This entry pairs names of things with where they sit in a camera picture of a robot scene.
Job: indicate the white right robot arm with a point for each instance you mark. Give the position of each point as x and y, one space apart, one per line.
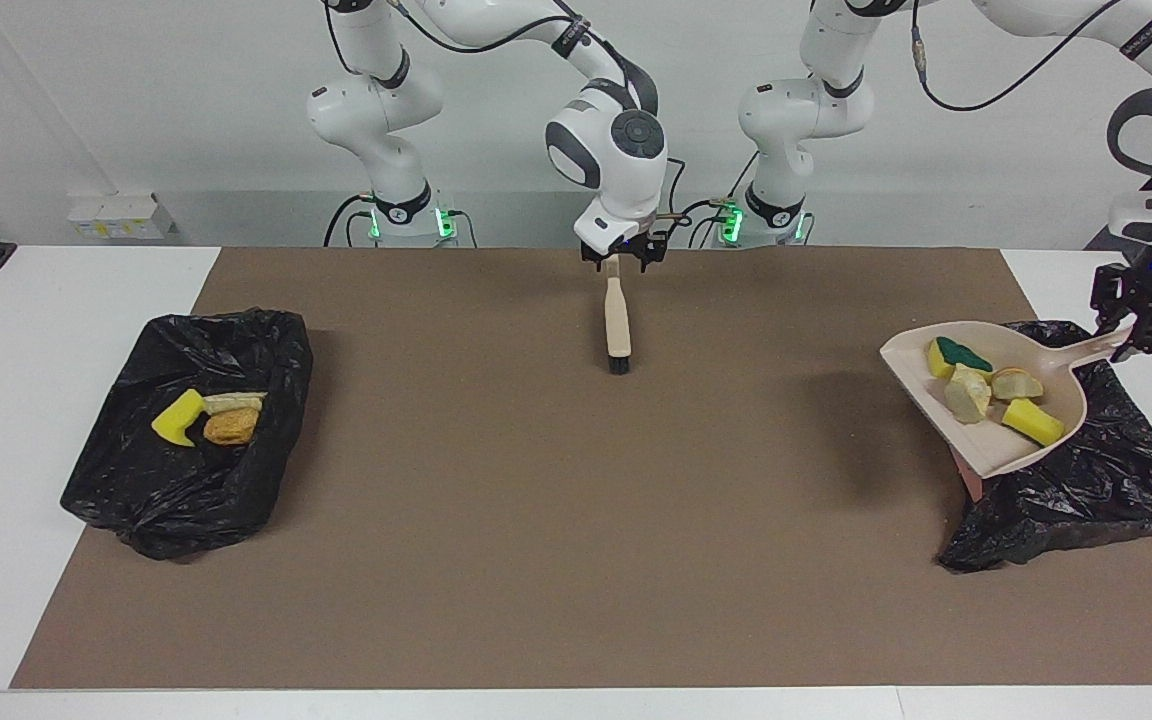
616 170

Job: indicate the beige hand brush black bristles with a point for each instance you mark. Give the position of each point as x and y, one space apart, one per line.
618 320

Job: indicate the brown sponge piece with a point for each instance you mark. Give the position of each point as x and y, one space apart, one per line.
231 427

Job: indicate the yellow sponge wedge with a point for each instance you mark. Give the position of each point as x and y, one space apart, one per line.
1031 420

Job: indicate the white wall socket box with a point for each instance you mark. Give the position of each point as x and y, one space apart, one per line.
121 218

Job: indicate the brown table mat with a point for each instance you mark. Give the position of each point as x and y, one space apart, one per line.
536 600

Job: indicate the black bag lined bin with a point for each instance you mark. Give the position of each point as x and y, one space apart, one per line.
186 500

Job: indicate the black bag bin pink box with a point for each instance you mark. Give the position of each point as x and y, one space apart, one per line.
1086 500

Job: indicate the dark slanted board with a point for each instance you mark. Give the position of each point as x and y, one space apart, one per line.
1104 240

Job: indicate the green yellow sponge piece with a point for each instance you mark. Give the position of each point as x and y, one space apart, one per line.
178 420
961 352

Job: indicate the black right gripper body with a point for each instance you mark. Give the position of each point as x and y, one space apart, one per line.
626 250

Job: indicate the beige plastic dustpan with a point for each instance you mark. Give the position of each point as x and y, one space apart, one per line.
986 450

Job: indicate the pale beige sponge piece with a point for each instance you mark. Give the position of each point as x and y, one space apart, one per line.
234 403
966 395
1016 385

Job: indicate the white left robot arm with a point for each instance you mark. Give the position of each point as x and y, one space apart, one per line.
806 110

